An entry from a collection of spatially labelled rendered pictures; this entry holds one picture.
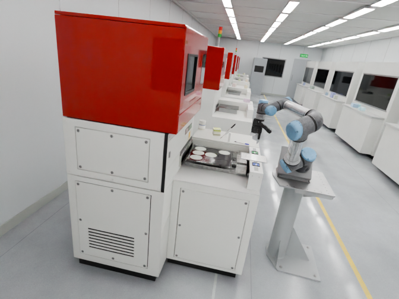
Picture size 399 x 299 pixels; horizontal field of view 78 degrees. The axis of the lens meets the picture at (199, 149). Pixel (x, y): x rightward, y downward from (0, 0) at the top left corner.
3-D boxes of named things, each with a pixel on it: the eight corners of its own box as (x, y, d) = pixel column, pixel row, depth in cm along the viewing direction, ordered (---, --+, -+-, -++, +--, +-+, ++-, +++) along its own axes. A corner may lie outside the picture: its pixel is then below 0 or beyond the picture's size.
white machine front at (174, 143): (160, 191, 162) (164, 133, 148) (187, 150, 238) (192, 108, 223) (165, 193, 162) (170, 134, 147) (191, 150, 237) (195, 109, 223)
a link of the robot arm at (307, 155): (315, 163, 193) (321, 156, 181) (300, 169, 192) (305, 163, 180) (306, 150, 198) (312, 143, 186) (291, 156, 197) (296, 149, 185)
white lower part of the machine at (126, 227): (73, 265, 199) (65, 174, 170) (121, 209, 275) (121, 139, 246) (158, 286, 190) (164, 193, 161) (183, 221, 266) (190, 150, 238)
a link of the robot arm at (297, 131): (303, 169, 191) (319, 123, 146) (285, 177, 189) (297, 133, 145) (294, 158, 198) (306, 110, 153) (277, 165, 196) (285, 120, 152)
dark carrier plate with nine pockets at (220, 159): (186, 159, 198) (186, 158, 198) (195, 145, 230) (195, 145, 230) (229, 167, 194) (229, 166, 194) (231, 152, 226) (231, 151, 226)
